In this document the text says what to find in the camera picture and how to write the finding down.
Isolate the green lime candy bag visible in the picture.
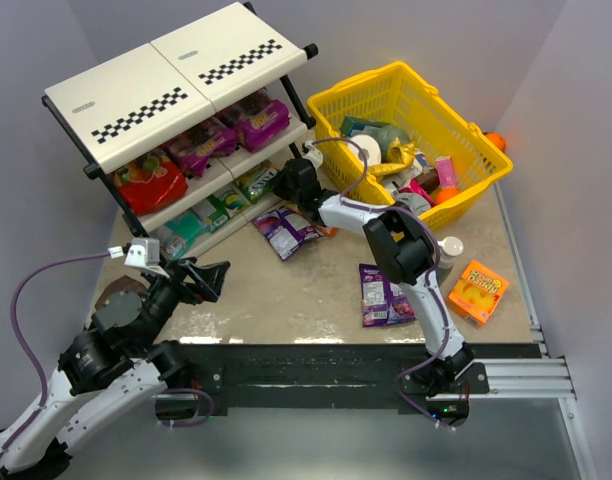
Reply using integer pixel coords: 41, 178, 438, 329
191, 183, 250, 233

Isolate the clear pump soap bottle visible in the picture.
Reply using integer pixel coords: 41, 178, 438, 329
436, 236, 464, 284

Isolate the pink box in basket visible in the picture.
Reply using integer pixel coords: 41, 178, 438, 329
435, 156, 458, 189

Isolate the orange fruit in basket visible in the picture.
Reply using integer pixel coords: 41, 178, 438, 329
435, 187, 460, 205

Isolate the red fruit candy bag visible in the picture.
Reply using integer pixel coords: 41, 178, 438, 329
111, 148, 187, 216

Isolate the teal candy bag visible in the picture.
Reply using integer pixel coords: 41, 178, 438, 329
150, 210, 210, 260

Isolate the gold foil bag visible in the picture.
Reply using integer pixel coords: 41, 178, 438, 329
368, 139, 416, 177

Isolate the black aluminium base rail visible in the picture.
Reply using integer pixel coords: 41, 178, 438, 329
155, 341, 576, 425

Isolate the orange ball behind basket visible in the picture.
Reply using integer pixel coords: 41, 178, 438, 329
484, 132, 506, 152

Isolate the orange candy bag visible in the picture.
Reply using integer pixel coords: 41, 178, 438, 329
320, 227, 337, 237

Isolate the yellow plastic shopping basket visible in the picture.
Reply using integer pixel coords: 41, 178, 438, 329
308, 61, 513, 230

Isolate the magenta grape candy bag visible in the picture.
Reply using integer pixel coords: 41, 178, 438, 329
217, 89, 290, 151

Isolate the orange sponge box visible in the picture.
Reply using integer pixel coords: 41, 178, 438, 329
447, 260, 509, 328

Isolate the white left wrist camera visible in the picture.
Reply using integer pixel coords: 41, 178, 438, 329
107, 237, 170, 278

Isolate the cream black tiered shelf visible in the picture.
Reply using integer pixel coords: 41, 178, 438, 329
42, 2, 318, 236

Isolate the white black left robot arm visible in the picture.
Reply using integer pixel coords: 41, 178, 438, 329
0, 246, 231, 479

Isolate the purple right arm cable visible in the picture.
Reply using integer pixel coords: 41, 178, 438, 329
310, 137, 450, 426

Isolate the green fruit candy bag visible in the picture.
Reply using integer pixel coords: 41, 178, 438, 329
235, 160, 279, 204

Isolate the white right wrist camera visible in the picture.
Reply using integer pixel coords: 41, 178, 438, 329
302, 140, 324, 170

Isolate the green brown round tin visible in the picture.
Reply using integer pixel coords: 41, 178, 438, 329
94, 275, 147, 310

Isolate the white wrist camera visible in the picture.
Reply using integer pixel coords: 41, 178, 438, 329
302, 140, 324, 170
107, 237, 170, 278

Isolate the white toilet paper roll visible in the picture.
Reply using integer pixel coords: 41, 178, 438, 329
347, 134, 382, 167

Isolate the purple candy bag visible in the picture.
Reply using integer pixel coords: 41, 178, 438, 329
359, 264, 416, 328
252, 206, 321, 261

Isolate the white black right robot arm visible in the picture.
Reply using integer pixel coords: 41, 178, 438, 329
273, 157, 474, 397

